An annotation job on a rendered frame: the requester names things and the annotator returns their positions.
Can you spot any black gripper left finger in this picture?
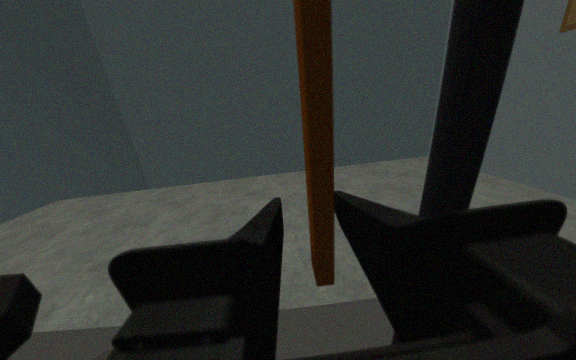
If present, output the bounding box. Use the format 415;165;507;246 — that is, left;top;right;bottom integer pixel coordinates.
108;197;284;360

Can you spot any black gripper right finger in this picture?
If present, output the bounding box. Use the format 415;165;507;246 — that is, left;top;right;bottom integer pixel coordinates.
334;191;567;344

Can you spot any orange-brown long thin bar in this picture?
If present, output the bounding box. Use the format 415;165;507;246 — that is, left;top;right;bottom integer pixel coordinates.
293;0;335;287

